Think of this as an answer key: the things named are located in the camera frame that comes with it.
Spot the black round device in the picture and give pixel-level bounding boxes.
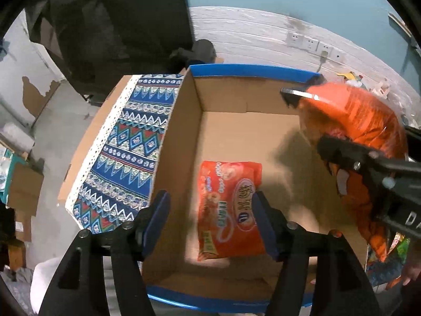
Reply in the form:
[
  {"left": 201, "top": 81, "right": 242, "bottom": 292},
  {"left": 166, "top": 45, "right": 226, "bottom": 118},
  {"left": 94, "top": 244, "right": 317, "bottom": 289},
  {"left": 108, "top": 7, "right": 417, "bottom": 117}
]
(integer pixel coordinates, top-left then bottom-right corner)
[{"left": 169, "top": 39, "right": 217, "bottom": 68}]

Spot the cardboard box with blue rim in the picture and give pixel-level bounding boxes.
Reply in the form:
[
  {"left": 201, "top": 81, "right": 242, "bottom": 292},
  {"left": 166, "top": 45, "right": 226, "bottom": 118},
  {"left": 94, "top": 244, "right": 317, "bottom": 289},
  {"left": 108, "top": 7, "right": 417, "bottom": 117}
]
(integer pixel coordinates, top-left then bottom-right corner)
[{"left": 141, "top": 64, "right": 369, "bottom": 310}]

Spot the colourful snack packet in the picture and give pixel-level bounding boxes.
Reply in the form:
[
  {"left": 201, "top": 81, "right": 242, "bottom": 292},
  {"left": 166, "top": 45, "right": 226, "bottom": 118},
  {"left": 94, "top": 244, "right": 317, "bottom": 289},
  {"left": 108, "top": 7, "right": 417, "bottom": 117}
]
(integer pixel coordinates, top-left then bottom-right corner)
[{"left": 366, "top": 233, "right": 412, "bottom": 288}]

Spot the stack of white boxes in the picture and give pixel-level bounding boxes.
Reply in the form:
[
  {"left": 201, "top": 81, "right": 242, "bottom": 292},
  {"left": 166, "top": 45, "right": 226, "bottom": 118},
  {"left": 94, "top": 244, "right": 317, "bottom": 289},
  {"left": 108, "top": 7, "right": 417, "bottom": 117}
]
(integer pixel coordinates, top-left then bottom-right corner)
[{"left": 371, "top": 78, "right": 391, "bottom": 95}]

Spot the white cloth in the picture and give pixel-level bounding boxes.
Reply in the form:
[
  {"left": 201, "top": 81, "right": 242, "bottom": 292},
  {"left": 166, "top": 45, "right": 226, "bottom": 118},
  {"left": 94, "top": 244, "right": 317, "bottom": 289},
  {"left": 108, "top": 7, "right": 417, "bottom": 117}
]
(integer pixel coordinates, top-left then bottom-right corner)
[{"left": 30, "top": 258, "right": 68, "bottom": 316}]

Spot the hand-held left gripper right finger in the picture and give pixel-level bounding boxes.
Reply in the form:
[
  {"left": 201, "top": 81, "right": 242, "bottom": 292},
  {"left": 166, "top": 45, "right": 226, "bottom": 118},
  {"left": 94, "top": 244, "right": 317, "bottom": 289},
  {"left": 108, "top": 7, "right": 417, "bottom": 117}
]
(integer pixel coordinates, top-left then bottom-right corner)
[{"left": 252, "top": 191, "right": 384, "bottom": 316}]

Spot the large brown cardboard box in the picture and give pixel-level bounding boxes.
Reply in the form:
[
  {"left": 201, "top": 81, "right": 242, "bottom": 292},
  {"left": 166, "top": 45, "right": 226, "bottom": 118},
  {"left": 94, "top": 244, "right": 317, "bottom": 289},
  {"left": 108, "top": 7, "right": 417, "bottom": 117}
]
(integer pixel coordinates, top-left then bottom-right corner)
[{"left": 6, "top": 162, "right": 45, "bottom": 217}]

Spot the person's right hand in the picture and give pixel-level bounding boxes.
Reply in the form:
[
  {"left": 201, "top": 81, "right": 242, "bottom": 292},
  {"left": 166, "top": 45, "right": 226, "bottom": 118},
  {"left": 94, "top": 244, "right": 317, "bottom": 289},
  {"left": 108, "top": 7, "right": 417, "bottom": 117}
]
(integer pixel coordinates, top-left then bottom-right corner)
[{"left": 400, "top": 253, "right": 421, "bottom": 286}]

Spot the orange snack bag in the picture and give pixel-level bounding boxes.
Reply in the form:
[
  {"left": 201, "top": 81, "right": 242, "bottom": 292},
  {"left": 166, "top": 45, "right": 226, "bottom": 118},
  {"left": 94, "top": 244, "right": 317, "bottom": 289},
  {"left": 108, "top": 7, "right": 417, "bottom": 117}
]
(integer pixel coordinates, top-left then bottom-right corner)
[
  {"left": 196, "top": 160, "right": 267, "bottom": 263},
  {"left": 298, "top": 82, "right": 410, "bottom": 264}
]

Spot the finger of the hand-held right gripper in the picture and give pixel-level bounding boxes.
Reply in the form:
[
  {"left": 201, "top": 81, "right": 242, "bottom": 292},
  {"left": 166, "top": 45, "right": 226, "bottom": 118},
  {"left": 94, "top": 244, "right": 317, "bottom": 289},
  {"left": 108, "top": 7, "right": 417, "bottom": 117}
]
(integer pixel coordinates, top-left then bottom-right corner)
[
  {"left": 317, "top": 134, "right": 421, "bottom": 189},
  {"left": 280, "top": 75, "right": 327, "bottom": 106}
]

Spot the white roll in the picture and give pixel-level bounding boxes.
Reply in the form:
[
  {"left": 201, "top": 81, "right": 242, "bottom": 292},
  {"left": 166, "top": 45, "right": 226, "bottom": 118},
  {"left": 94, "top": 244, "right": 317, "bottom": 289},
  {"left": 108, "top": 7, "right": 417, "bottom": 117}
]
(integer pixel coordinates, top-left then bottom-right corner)
[{"left": 0, "top": 122, "right": 35, "bottom": 152}]

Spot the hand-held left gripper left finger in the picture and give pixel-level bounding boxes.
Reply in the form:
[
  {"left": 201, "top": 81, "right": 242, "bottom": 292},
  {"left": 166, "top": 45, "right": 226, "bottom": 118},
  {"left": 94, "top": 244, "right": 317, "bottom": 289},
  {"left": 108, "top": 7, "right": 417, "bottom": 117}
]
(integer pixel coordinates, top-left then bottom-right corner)
[{"left": 39, "top": 189, "right": 172, "bottom": 316}]

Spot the dark cloth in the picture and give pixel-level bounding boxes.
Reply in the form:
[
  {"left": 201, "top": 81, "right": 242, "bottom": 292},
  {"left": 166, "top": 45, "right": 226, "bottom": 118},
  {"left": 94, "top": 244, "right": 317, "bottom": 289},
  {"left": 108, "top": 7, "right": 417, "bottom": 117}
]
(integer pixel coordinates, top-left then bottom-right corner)
[{"left": 26, "top": 0, "right": 195, "bottom": 106}]

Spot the blue patterned tablecloth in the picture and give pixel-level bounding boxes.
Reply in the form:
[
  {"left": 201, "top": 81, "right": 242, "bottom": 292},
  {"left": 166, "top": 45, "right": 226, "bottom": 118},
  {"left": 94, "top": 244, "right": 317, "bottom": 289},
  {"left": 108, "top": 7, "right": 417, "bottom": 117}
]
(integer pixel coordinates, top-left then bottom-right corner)
[{"left": 65, "top": 74, "right": 185, "bottom": 235}]

